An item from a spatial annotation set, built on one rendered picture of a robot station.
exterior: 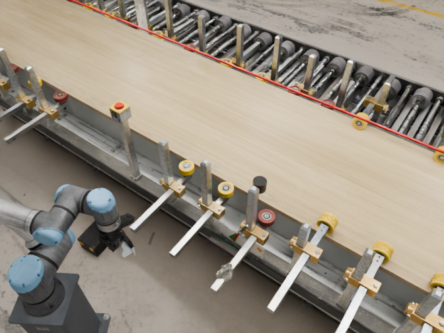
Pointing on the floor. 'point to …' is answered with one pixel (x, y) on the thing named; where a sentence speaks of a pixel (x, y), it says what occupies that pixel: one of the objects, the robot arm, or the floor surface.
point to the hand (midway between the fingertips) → (123, 246)
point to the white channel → (141, 14)
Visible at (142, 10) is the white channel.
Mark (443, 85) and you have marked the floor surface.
